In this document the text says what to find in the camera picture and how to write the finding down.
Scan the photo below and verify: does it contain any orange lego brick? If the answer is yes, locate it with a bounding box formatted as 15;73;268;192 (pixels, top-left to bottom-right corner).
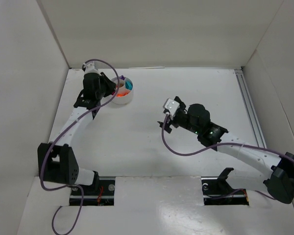
116;92;128;97

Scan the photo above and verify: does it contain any white round divided container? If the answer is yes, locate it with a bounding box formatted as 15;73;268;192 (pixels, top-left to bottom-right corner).
112;77;134;105

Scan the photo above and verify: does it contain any long teal lego brick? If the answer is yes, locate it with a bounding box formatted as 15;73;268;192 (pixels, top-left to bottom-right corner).
125;81;133;91

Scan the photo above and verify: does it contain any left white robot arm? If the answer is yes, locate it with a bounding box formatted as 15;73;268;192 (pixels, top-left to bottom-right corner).
37;71;121;190

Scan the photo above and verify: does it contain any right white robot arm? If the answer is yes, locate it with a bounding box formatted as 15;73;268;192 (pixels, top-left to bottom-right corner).
159;96;294;204

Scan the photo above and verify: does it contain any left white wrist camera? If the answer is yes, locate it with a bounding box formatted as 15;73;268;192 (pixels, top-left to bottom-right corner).
82;61;100;75

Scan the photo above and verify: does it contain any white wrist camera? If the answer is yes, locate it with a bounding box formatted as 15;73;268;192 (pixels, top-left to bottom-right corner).
163;98;180;120
82;61;100;75

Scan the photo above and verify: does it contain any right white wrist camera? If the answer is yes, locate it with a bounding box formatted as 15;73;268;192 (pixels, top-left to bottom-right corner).
163;98;180;120

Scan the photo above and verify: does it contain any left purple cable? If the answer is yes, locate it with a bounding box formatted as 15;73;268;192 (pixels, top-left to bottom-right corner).
38;58;120;235

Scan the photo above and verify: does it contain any purple cable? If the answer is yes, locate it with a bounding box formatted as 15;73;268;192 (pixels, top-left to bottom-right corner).
161;115;294;200
38;58;120;235

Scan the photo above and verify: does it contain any aluminium rail right side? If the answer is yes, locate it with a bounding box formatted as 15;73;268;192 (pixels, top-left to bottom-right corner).
234;69;267;148

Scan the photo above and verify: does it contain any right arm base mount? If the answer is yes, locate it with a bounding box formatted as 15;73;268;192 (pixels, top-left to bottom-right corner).
201;167;249;206

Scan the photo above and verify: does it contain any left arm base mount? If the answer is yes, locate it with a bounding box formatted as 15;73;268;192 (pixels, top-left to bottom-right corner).
69;177;116;206

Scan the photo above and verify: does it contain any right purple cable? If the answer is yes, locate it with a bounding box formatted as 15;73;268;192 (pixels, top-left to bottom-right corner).
161;115;294;200

